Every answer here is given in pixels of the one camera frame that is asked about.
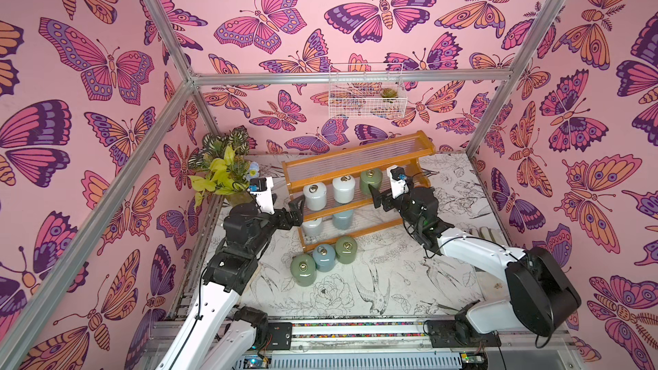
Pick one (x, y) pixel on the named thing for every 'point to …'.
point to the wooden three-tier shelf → (356, 191)
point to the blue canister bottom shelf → (343, 220)
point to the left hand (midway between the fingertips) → (292, 194)
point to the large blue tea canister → (324, 257)
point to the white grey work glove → (481, 232)
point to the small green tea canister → (370, 176)
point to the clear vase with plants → (223, 165)
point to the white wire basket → (367, 91)
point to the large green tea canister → (303, 268)
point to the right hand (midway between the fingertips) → (385, 177)
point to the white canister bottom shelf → (314, 228)
